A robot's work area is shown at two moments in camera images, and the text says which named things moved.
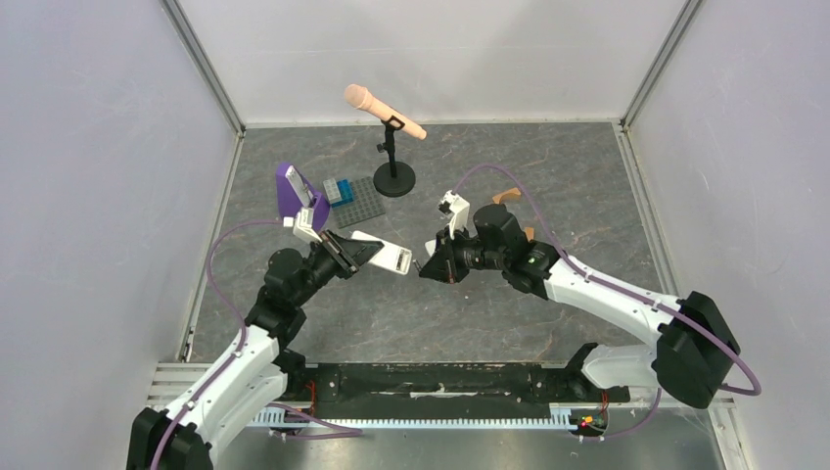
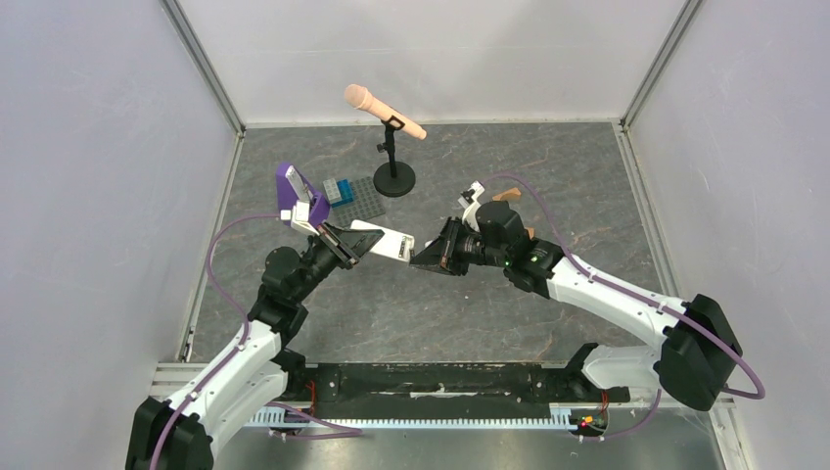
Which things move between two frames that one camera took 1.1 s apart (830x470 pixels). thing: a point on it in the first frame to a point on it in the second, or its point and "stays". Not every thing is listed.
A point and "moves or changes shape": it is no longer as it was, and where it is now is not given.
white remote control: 391,257 moves or changes shape
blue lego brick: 346,192 stays
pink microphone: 360,98 stays
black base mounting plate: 443,386 stays
